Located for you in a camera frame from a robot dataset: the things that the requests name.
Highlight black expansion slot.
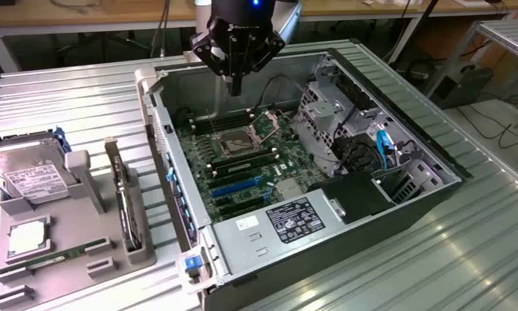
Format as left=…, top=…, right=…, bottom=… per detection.
left=218, top=196, right=270, bottom=216

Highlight metal socket cover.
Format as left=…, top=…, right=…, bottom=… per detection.
left=247, top=110, right=284, bottom=139

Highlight graphics card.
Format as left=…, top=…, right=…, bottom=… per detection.
left=104, top=137, right=151, bottom=257

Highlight metal slat side table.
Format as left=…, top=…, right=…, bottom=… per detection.
left=459, top=20, right=518, bottom=82

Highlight grey power supply unit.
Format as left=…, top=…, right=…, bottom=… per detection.
left=211, top=189, right=350, bottom=277

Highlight CPU chip with silver lid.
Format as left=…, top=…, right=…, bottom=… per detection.
left=8, top=221, right=50, bottom=254

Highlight black floor cable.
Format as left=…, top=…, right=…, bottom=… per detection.
left=457, top=93, right=518, bottom=150

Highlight grey parts rack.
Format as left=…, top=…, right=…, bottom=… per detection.
left=0, top=150, right=159, bottom=310

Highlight black power supply label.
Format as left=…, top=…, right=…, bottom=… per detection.
left=264, top=196, right=328, bottom=245

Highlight perforated metal disk bay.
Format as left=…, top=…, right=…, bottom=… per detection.
left=295, top=80, right=360, bottom=176

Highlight black wire in case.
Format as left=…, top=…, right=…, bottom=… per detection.
left=259, top=75, right=307, bottom=108

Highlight silver hard disk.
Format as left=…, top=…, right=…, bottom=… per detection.
left=0, top=137, right=82, bottom=205

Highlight thin socket locking lever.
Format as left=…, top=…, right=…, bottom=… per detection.
left=208, top=109, right=220, bottom=141

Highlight green RAM stick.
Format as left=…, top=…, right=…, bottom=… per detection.
left=0, top=238, right=110, bottom=273

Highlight green motherboard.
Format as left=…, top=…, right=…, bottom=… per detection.
left=175, top=108, right=314, bottom=222

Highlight black plastic air shroud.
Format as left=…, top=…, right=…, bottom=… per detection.
left=308, top=170, right=400, bottom=225

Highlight blue expansion slot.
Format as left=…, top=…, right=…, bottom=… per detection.
left=211, top=179, right=263, bottom=199

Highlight installed RAM stick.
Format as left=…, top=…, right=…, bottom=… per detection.
left=215, top=155, right=279, bottom=174

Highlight wooden desk with white frame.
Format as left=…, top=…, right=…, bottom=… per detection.
left=0, top=0, right=518, bottom=73

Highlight blue data wire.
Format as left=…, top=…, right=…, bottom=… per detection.
left=376, top=129, right=395, bottom=171

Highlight black RAM slot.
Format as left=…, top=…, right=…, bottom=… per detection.
left=191, top=109, right=260, bottom=128

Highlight black tripod legs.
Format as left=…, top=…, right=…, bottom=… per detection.
left=54, top=30, right=158, bottom=63

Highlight open black PC case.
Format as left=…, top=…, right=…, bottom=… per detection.
left=134, top=38, right=476, bottom=311

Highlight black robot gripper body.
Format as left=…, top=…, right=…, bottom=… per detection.
left=210, top=0, right=279, bottom=75

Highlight black box on floor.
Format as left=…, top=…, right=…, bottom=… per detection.
left=433, top=63, right=495, bottom=109

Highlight blue disk carrier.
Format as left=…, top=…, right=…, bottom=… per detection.
left=0, top=126, right=72, bottom=154

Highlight silver chipset heatsink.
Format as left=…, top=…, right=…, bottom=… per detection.
left=275, top=180, right=306, bottom=200

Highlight CPU socket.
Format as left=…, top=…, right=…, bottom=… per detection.
left=215, top=128, right=266, bottom=159

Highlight grey hanging cable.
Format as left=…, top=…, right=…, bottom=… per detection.
left=152, top=0, right=174, bottom=58

